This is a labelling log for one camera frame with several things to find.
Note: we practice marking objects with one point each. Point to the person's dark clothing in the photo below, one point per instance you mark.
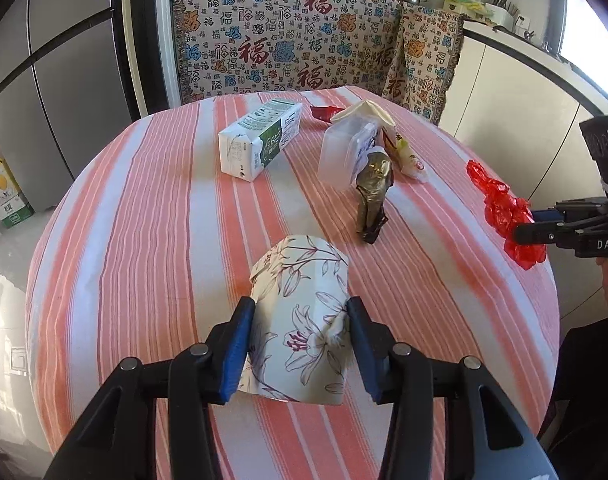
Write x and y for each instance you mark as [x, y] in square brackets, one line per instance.
[588, 400]

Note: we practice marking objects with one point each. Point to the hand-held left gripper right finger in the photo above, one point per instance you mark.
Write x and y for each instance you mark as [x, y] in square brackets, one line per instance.
[366, 355]

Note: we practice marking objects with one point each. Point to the green and white milk carton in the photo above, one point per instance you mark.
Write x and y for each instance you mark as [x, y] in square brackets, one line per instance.
[256, 142]

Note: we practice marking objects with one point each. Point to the yellow green plastic bag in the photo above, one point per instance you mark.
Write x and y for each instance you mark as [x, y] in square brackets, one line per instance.
[466, 6]

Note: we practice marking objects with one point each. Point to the pink striped tablecloth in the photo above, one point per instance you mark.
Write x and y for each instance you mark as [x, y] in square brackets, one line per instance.
[134, 210]

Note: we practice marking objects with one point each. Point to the clear plastic box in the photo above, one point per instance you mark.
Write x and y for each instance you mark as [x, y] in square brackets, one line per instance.
[339, 155]

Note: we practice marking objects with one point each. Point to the small red wrapper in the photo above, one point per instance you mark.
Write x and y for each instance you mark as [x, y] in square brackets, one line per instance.
[326, 112]

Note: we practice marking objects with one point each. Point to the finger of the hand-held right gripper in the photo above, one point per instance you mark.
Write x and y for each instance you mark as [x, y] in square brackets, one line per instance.
[538, 234]
[546, 216]

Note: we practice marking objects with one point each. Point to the red plastic wrapper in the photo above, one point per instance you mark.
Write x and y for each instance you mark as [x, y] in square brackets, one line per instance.
[506, 210]

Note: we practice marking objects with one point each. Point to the cream kitchen base cabinets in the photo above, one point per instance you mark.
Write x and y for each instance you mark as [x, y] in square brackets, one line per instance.
[508, 100]

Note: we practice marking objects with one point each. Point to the yellow cardboard box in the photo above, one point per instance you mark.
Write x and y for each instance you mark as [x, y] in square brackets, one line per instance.
[6, 192]

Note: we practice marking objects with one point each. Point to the floral paper cup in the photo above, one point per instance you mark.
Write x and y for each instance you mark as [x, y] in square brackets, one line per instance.
[299, 320]

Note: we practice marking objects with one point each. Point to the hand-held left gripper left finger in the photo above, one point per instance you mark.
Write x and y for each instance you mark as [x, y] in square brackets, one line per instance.
[236, 355]

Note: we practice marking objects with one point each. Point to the gold foil wrapper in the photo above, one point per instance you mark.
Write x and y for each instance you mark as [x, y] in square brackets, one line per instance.
[373, 185]

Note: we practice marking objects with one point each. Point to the white and red snack wrapper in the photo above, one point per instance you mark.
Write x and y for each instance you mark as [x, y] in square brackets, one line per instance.
[408, 160]

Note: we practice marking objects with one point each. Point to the white knife holder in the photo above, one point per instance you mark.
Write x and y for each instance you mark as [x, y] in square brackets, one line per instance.
[506, 12]

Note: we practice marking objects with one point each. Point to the wide printed blanket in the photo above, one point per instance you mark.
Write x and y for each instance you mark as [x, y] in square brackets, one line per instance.
[284, 40]

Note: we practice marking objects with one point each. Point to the window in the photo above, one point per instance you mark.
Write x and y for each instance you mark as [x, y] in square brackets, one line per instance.
[593, 50]

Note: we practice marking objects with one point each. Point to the narrow printed blanket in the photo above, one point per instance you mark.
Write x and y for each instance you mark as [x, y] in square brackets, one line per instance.
[423, 60]

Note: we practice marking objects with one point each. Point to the grey refrigerator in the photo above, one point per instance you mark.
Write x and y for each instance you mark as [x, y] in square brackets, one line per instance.
[59, 60]

